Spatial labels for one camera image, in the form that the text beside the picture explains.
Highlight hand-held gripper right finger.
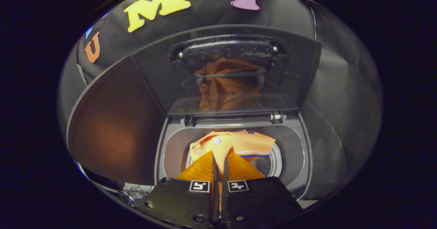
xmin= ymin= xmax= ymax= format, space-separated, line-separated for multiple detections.
xmin=221 ymin=151 xmax=304 ymax=227

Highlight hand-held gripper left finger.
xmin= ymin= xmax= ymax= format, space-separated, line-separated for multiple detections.
xmin=141 ymin=151 xmax=220 ymax=229

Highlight yellow polo shirt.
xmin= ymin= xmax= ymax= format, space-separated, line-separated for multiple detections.
xmin=189 ymin=130 xmax=276 ymax=209

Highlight dark washing machine lid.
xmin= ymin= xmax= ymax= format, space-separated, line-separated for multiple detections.
xmin=131 ymin=24 xmax=322 ymax=117

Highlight grey cabinet with dark top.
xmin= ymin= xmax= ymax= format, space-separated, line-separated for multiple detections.
xmin=67 ymin=55 xmax=168 ymax=188

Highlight black cables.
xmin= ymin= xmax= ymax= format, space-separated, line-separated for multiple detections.
xmin=118 ymin=184 xmax=154 ymax=207

